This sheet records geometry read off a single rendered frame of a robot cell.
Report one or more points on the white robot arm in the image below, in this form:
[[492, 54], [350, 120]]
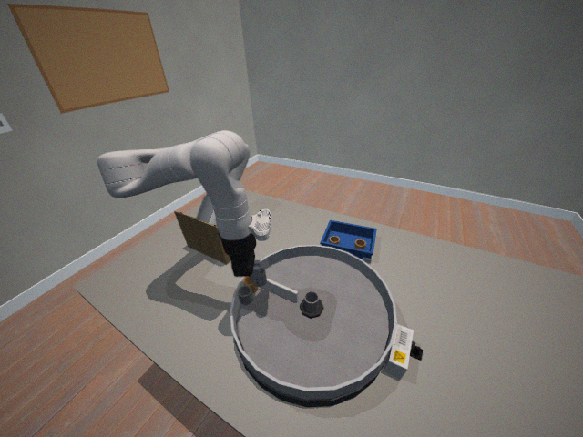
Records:
[[212, 161]]

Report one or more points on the blue crate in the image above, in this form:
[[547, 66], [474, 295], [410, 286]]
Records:
[[348, 234]]

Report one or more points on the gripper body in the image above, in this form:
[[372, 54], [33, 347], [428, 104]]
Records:
[[238, 237]]

